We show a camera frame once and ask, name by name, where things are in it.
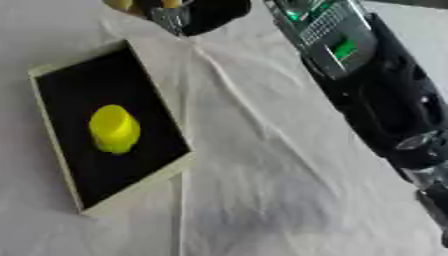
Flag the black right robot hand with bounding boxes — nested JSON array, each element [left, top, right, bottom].
[[133, 0, 254, 37]]

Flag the white box with black inside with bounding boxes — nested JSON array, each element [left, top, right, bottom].
[[26, 38, 198, 217]]

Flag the yellow cylinder block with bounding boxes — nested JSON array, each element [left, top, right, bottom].
[[87, 104, 142, 156]]

